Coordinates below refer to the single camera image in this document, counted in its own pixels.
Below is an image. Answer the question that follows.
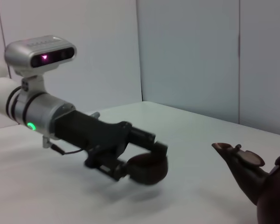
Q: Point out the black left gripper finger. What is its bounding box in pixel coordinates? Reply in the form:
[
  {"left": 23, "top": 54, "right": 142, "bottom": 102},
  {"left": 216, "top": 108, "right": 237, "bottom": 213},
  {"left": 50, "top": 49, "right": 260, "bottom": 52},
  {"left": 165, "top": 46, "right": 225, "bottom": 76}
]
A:
[{"left": 132, "top": 127, "right": 170, "bottom": 156}]

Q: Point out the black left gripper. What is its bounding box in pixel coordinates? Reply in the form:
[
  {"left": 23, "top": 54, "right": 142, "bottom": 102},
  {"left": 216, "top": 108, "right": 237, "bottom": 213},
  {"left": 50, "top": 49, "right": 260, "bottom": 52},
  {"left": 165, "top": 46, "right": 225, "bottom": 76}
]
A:
[{"left": 53, "top": 111, "right": 133, "bottom": 182}]

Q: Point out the small dark brown teacup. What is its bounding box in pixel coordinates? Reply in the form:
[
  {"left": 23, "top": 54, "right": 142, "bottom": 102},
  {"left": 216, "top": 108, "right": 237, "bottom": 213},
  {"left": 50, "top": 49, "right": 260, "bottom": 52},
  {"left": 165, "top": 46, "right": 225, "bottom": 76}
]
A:
[{"left": 127, "top": 153, "right": 170, "bottom": 186}]

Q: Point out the black round teapot with handle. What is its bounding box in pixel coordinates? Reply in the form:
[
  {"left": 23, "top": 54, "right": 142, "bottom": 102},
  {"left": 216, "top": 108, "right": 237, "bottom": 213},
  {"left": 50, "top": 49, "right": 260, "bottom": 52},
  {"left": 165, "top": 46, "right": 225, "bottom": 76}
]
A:
[{"left": 211, "top": 130, "right": 280, "bottom": 224}]

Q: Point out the left arm cable with plug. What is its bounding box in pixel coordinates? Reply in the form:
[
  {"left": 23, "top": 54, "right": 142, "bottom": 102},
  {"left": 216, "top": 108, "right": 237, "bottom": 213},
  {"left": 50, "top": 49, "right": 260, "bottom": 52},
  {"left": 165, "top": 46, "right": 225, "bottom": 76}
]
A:
[{"left": 42, "top": 135, "right": 86, "bottom": 156}]

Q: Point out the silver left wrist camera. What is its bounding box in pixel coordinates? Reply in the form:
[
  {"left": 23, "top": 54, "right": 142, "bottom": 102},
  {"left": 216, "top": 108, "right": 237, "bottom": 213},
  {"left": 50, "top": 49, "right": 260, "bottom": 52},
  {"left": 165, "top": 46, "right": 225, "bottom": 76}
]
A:
[{"left": 4, "top": 35, "right": 77, "bottom": 94}]

